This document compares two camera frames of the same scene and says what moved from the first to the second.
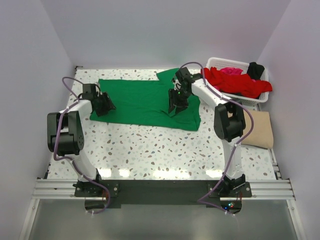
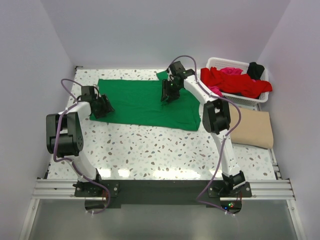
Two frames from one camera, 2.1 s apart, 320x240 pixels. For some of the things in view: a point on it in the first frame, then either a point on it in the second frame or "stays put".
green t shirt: (145, 101) stays put
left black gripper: (108, 105) stays put
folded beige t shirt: (261, 134) stays put
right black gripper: (174, 101) → (166, 92)
